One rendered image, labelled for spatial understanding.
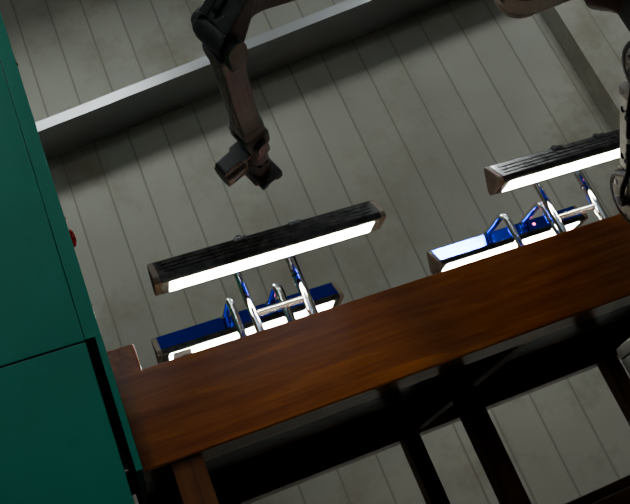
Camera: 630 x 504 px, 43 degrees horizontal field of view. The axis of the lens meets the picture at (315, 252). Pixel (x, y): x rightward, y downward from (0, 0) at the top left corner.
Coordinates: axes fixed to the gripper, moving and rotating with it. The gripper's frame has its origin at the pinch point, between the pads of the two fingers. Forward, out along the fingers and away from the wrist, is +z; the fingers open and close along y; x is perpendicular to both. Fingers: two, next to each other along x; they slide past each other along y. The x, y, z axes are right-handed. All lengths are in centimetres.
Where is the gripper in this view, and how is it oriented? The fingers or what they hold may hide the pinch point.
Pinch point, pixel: (263, 182)
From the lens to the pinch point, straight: 201.4
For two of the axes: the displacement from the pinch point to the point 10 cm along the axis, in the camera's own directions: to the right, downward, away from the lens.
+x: 7.5, -6.4, 1.8
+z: 0.6, 3.4, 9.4
